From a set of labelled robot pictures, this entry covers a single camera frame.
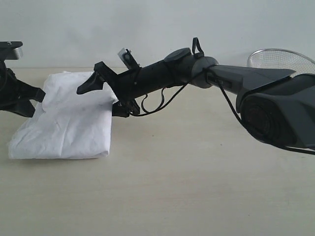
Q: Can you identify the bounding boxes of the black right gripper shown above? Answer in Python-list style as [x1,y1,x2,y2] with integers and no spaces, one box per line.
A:
[76,59,172,117]

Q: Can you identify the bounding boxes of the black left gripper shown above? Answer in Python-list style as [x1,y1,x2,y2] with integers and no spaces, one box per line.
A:
[0,41,46,118]

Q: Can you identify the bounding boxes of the white t-shirt red lettering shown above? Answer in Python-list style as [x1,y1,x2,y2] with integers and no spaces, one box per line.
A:
[8,71,117,159]

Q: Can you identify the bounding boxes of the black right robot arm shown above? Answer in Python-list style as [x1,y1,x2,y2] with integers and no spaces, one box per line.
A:
[76,38,315,154]

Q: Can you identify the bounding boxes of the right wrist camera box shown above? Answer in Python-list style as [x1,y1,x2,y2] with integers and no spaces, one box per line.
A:
[118,48,136,69]

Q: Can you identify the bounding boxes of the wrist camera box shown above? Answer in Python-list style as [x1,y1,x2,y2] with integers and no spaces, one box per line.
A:
[1,47,23,60]
[118,48,136,69]

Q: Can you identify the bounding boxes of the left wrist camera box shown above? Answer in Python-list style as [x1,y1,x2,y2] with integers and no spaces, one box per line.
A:
[1,47,23,60]

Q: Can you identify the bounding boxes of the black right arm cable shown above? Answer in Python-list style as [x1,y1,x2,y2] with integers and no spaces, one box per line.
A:
[129,36,315,155]

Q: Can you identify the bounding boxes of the round wire mesh basket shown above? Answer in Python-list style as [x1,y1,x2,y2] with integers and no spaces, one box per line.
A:
[247,48,315,76]

